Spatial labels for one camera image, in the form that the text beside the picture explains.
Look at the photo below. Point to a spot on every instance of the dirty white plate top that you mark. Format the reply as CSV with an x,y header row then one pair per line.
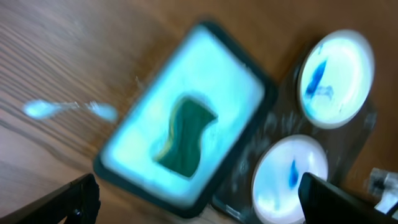
x,y
336,78

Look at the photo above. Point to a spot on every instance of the large dark serving tray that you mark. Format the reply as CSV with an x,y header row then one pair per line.
x,y
342,145

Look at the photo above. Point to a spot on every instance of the small tray with soapy foam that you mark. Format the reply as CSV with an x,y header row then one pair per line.
x,y
211,66

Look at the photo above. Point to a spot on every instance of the green scrubbing sponge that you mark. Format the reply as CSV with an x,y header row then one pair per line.
x,y
181,152

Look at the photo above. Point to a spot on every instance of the white foam spill on table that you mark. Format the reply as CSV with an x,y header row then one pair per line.
x,y
41,109

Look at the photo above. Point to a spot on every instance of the white plate blue stain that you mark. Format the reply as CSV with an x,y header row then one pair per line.
x,y
277,176

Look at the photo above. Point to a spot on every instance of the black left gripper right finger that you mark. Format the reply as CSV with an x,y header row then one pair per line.
x,y
324,203

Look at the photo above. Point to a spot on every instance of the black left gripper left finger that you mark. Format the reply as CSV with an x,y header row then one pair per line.
x,y
76,202

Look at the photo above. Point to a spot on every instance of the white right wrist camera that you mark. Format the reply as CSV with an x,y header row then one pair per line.
x,y
383,185

